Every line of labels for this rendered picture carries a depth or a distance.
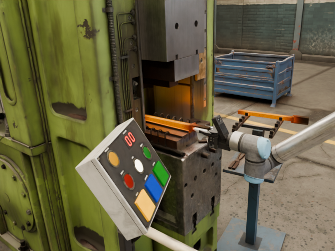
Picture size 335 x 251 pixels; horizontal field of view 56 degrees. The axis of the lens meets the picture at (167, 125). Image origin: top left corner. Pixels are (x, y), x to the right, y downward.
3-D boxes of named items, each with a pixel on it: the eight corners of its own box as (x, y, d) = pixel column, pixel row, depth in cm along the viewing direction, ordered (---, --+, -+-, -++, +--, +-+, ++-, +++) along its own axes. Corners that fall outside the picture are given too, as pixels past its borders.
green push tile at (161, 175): (169, 176, 121) (158, 160, 120) (164, 186, 115) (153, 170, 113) (165, 177, 122) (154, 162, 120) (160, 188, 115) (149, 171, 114)
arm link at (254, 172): (269, 178, 147) (272, 154, 143) (257, 188, 140) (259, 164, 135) (251, 172, 153) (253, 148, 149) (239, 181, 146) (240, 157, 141)
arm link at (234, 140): (238, 136, 138) (247, 129, 145) (228, 134, 141) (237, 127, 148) (237, 155, 141) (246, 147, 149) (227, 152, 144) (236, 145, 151)
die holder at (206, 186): (220, 201, 191) (222, 133, 175) (184, 236, 163) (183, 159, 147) (150, 175, 223) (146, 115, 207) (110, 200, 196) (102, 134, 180)
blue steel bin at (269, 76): (292, 95, 555) (296, 54, 529) (274, 107, 497) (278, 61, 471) (231, 86, 625) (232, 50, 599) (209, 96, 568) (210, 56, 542)
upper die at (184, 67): (199, 73, 155) (199, 54, 151) (174, 81, 140) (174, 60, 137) (136, 66, 179) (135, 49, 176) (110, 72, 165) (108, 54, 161)
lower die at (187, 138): (199, 139, 168) (199, 124, 165) (177, 153, 153) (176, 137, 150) (140, 124, 192) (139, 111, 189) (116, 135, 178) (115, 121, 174)
